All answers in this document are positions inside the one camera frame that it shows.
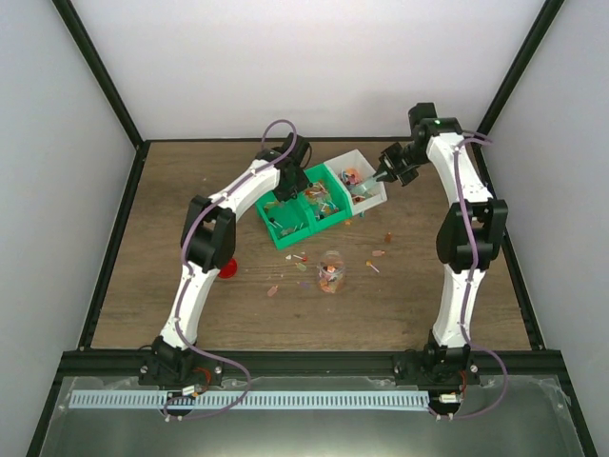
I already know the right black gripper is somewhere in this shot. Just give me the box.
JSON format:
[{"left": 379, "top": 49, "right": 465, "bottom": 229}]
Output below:
[{"left": 379, "top": 143, "right": 430, "bottom": 188}]

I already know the green candy bin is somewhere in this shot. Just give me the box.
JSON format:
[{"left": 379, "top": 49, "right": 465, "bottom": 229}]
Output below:
[
  {"left": 297, "top": 164, "right": 352, "bottom": 234},
  {"left": 255, "top": 191, "right": 314, "bottom": 250}
]

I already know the light blue slotted scoop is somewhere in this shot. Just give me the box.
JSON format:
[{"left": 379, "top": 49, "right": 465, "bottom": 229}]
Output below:
[{"left": 349, "top": 175, "right": 383, "bottom": 199}]

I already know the white candy bin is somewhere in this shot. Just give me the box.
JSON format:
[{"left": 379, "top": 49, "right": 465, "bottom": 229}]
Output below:
[{"left": 324, "top": 149, "right": 387, "bottom": 216}]

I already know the clear plastic cup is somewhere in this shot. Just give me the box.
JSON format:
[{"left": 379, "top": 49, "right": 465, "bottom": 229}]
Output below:
[{"left": 317, "top": 250, "right": 346, "bottom": 294}]

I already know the red round lid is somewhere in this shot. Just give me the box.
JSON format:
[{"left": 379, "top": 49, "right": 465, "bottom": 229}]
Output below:
[{"left": 218, "top": 258, "right": 238, "bottom": 279}]

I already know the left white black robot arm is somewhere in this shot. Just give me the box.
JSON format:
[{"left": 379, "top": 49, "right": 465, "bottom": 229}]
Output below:
[{"left": 140, "top": 132, "right": 311, "bottom": 387}]

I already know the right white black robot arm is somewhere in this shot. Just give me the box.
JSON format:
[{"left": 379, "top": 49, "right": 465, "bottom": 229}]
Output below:
[{"left": 374, "top": 102, "right": 508, "bottom": 384}]

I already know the yellow lollipop on table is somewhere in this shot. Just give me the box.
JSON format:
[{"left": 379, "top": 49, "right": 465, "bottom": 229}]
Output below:
[{"left": 365, "top": 261, "right": 380, "bottom": 273}]

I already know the black frame post right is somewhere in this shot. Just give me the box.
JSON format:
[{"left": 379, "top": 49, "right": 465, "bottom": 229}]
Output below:
[{"left": 478, "top": 0, "right": 565, "bottom": 134}]

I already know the black frame post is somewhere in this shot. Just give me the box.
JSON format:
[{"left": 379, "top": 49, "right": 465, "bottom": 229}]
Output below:
[
  {"left": 478, "top": 0, "right": 565, "bottom": 134},
  {"left": 50, "top": 0, "right": 145, "bottom": 146}
]

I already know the light blue slotted cable duct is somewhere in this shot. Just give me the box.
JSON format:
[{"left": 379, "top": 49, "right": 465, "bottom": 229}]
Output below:
[{"left": 68, "top": 390, "right": 429, "bottom": 411}]

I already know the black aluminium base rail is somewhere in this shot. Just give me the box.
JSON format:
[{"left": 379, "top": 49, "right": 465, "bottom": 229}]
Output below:
[{"left": 58, "top": 349, "right": 564, "bottom": 387}]

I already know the black frame post left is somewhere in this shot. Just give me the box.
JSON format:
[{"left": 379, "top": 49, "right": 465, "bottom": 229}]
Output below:
[{"left": 50, "top": 0, "right": 145, "bottom": 146}]

